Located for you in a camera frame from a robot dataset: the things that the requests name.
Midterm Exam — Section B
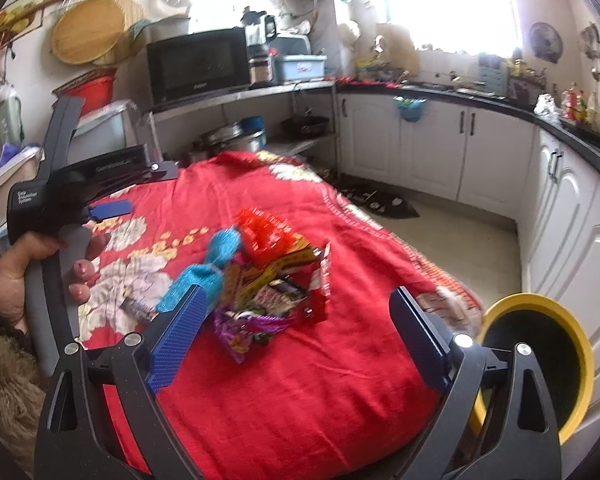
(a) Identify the yellow round trash bin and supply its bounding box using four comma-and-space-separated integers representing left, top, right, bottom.
477, 292, 594, 443

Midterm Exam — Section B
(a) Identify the person's left hand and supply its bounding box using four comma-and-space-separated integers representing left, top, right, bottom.
0, 219, 112, 334

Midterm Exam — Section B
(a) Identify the purple snack wrapper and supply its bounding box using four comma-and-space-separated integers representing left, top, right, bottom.
213, 308, 294, 363

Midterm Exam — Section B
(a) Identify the red floral table cloth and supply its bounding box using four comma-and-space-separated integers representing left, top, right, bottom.
80, 153, 483, 479

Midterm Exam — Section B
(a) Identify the red plastic basket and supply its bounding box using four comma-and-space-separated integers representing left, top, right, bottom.
52, 68, 117, 116

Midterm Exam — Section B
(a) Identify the blue knitted cloth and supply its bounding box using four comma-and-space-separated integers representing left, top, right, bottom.
155, 229, 242, 316

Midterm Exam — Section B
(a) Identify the steel cooking pot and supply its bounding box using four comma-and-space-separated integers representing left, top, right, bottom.
200, 116, 266, 156

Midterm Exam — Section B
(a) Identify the yellow snack wrapper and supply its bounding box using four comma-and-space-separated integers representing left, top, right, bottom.
219, 243, 332, 323

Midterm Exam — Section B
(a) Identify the red crinkled plastic wrapper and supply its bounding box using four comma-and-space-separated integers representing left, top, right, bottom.
236, 208, 309, 268

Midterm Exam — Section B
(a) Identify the black floor mat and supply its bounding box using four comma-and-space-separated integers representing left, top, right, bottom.
338, 183, 419, 219

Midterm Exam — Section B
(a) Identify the black microwave oven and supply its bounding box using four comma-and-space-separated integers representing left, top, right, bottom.
146, 27, 251, 107

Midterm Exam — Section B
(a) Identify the blue plastic storage box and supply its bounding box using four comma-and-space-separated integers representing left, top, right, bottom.
274, 54, 327, 84

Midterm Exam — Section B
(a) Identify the blender with black lid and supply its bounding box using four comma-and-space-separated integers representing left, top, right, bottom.
240, 6, 277, 88

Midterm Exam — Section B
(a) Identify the blue hanging basket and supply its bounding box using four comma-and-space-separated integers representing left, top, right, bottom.
393, 96, 428, 122

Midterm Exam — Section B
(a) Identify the black granite countertop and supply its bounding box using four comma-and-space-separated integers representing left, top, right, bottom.
335, 77, 600, 174

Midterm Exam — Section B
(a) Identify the white plastic bag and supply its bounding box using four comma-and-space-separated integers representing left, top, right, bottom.
533, 93, 562, 124

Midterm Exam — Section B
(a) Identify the red sauce bottle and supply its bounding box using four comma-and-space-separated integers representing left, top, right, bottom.
562, 81, 579, 122

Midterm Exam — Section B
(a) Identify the small wall fan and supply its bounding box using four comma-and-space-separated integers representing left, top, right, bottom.
529, 22, 564, 64

